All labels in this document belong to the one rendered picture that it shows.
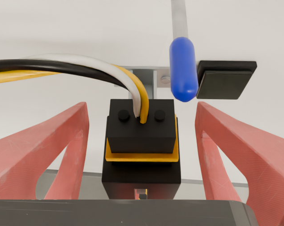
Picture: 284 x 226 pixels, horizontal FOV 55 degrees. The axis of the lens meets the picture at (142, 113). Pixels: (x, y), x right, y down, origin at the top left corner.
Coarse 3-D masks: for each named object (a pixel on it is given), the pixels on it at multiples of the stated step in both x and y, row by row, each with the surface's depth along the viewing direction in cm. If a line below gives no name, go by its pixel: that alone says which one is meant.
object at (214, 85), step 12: (204, 72) 19; (216, 72) 19; (228, 72) 19; (240, 72) 19; (252, 72) 19; (204, 84) 20; (216, 84) 20; (228, 84) 20; (240, 84) 20; (204, 96) 21; (216, 96) 21; (228, 96) 21
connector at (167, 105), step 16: (112, 112) 12; (128, 112) 12; (160, 112) 12; (112, 128) 12; (128, 128) 12; (144, 128) 12; (160, 128) 12; (112, 144) 12; (128, 144) 12; (144, 144) 12; (160, 144) 12
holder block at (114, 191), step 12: (108, 168) 14; (120, 168) 14; (132, 168) 14; (144, 168) 14; (156, 168) 14; (168, 168) 14; (180, 168) 14; (108, 180) 14; (120, 180) 14; (132, 180) 14; (144, 180) 14; (156, 180) 14; (168, 180) 14; (180, 180) 14; (108, 192) 16; (120, 192) 16; (132, 192) 16; (156, 192) 16; (168, 192) 16
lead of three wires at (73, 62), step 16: (0, 64) 7; (16, 64) 7; (32, 64) 7; (48, 64) 8; (64, 64) 8; (80, 64) 8; (96, 64) 8; (112, 64) 9; (0, 80) 7; (16, 80) 8; (112, 80) 9; (128, 80) 9; (144, 96) 11; (144, 112) 11
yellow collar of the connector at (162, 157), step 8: (176, 128) 14; (176, 136) 14; (176, 144) 14; (176, 152) 13; (112, 160) 13; (120, 160) 13; (128, 160) 13; (136, 160) 13; (144, 160) 13; (152, 160) 13; (160, 160) 13; (168, 160) 13; (176, 160) 13
